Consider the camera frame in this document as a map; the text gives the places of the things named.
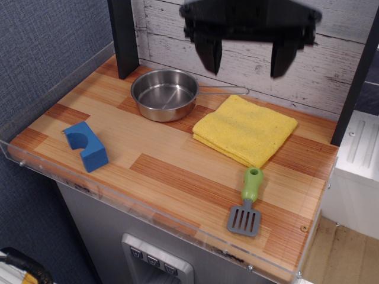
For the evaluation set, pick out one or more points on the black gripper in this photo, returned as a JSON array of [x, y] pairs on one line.
[[287, 24]]

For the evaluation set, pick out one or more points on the green handled grey spatula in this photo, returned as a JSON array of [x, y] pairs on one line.
[[243, 219]]

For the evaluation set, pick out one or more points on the yellow object at corner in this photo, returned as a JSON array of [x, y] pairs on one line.
[[29, 279]]

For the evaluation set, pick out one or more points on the folded yellow cloth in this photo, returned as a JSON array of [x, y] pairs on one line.
[[247, 133]]

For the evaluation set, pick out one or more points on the white toy sink unit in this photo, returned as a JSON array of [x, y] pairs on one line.
[[351, 195]]

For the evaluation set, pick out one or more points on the blue wooden arch block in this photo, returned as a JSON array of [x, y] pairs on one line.
[[93, 154]]

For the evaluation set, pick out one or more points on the grey toy fridge cabinet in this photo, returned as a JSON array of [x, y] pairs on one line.
[[102, 226]]

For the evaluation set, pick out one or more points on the silver ice dispenser panel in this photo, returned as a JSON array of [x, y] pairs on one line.
[[150, 264]]

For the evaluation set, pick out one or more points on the clear acrylic table guard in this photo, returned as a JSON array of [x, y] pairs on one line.
[[157, 169]]

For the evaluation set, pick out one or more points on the steel pan with wire handle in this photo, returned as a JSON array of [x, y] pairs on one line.
[[167, 95]]

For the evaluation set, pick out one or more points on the black right upright post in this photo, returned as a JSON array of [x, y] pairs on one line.
[[357, 83]]

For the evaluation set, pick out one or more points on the black upright post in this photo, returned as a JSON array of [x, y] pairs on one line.
[[124, 36], [357, 83]]

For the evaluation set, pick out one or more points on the black left upright post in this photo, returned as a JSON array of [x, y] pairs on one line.
[[124, 36]]

